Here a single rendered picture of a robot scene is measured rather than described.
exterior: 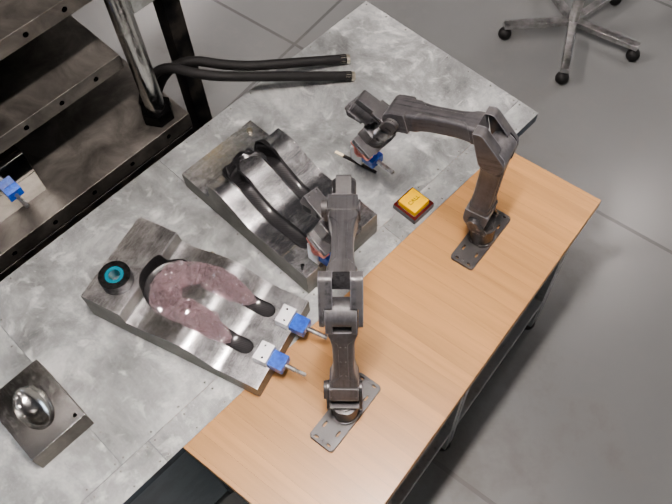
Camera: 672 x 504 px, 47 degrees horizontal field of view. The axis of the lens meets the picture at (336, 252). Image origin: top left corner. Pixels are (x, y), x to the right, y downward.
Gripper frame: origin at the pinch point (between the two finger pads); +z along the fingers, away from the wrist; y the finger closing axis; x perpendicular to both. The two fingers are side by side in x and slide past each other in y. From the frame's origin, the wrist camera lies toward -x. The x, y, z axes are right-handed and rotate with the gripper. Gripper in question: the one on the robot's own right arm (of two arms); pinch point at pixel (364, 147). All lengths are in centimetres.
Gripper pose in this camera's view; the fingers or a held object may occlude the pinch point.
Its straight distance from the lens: 205.8
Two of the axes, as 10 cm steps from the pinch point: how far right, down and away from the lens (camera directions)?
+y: -7.0, 6.4, -3.2
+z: -2.8, 1.7, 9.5
